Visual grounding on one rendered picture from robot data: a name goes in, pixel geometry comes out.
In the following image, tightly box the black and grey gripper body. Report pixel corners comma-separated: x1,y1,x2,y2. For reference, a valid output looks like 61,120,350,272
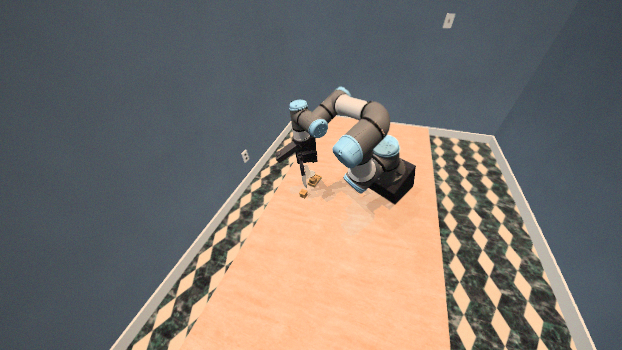
292,135,318,164

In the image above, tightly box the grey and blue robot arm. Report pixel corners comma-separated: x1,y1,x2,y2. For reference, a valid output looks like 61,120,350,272
289,87,405,194

